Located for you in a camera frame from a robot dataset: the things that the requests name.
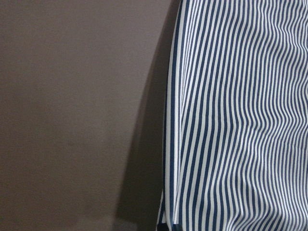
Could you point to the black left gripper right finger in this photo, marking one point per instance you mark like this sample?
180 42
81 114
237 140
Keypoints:
177 227

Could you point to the brown paper table cover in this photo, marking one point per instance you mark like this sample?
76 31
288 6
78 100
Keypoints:
82 88

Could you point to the blue white striped shirt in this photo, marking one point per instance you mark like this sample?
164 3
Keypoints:
235 131

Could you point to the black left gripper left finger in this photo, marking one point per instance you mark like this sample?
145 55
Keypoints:
162 227

